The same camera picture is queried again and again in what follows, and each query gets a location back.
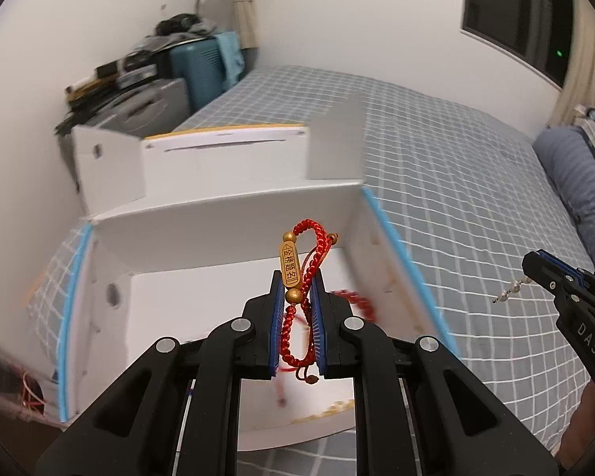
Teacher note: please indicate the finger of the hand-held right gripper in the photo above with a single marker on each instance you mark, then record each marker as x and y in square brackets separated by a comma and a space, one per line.
[543, 270]
[572, 267]

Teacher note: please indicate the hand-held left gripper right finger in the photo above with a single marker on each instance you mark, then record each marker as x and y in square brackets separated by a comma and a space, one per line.
[318, 327]

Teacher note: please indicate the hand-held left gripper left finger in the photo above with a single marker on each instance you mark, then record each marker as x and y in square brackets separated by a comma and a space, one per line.
[276, 327]

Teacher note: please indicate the white cardboard box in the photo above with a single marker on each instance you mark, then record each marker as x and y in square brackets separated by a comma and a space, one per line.
[203, 238]

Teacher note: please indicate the person's right forearm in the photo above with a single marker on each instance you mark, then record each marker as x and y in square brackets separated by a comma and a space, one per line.
[582, 426]

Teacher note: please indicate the blue striped pillow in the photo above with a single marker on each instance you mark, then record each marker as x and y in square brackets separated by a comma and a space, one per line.
[575, 178]

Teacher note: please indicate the grey checked bedsheet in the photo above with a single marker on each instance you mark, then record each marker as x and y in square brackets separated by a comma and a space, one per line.
[451, 158]

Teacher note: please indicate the beige window curtain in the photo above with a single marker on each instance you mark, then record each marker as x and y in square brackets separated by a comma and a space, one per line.
[582, 59]

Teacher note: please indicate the grey suitcase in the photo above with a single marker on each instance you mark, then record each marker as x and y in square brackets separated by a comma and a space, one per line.
[148, 104]

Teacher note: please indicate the dark window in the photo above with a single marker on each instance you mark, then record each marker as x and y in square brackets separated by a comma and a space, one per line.
[505, 10]

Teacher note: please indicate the teal suitcase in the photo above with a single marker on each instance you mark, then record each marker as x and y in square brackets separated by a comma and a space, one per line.
[198, 74]

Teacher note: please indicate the teal cloth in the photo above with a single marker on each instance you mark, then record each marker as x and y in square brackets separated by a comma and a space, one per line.
[230, 57]

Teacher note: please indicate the stack of dark clutter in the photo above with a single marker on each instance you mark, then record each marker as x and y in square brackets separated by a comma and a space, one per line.
[114, 72]

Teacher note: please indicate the black bag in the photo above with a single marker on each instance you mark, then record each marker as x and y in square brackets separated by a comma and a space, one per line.
[178, 25]

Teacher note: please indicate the beige corner curtain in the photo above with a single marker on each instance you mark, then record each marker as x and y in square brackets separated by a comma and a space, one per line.
[245, 5]

